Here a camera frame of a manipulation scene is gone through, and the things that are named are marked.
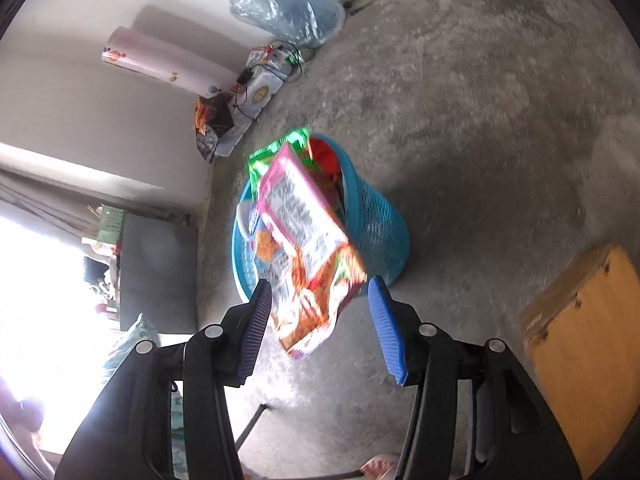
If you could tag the large green foil snack bag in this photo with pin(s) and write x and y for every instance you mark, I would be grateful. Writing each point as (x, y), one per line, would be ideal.
(270, 157)

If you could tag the pink snack bag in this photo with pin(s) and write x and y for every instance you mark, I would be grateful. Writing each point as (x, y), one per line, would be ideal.
(300, 215)

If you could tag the white power strip box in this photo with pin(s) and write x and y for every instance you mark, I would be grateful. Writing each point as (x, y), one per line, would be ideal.
(260, 92)

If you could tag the orange red snack bag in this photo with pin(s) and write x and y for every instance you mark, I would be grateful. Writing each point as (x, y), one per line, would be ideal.
(310, 320)

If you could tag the large clear water jug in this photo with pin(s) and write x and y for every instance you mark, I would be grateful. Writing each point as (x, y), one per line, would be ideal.
(290, 7)

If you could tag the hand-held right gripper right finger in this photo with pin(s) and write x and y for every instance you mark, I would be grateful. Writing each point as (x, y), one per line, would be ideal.
(390, 335)

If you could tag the grey cabinet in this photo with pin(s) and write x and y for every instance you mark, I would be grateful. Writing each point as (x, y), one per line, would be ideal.
(155, 270)

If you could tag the blue plastic mesh basket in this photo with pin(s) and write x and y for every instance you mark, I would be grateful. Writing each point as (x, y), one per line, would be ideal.
(380, 230)

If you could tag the clear round plastic container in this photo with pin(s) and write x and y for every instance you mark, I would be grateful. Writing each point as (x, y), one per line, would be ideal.
(245, 225)

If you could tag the wooden board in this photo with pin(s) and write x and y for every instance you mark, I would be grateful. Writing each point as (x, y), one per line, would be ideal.
(585, 360)

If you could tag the black and orange snack bag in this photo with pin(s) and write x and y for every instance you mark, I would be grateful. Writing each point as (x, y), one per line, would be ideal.
(212, 125)

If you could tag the red wrapper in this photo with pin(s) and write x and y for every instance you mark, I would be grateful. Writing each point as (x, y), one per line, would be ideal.
(325, 160)

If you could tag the person's foot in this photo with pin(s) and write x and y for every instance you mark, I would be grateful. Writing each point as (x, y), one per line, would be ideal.
(380, 467)

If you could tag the green plastic basket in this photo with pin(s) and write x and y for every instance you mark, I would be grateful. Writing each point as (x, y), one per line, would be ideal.
(111, 225)

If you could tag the pink printed paper roll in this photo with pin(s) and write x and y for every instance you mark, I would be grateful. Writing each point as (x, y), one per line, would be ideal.
(165, 62)

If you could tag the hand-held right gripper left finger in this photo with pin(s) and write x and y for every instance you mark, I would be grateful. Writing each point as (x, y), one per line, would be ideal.
(252, 340)

